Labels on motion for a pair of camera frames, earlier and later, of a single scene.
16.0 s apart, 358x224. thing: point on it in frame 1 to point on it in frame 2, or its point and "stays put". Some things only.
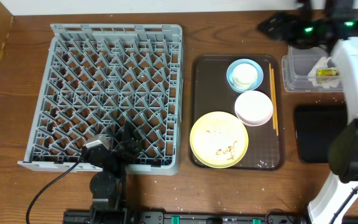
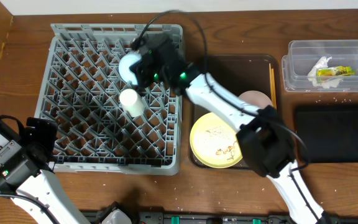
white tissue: [323, 81] stays put
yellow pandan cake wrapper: [327, 72] stays put
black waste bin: [317, 125] stays put
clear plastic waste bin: [310, 70] stays put
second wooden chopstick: [275, 98] stays put
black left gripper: [124, 149] to [41, 125]
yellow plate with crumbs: [219, 139] stays put
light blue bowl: [254, 86] to [125, 61]
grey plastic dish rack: [94, 76] stays put
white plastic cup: [243, 74] to [132, 102]
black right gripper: [282, 26] to [140, 72]
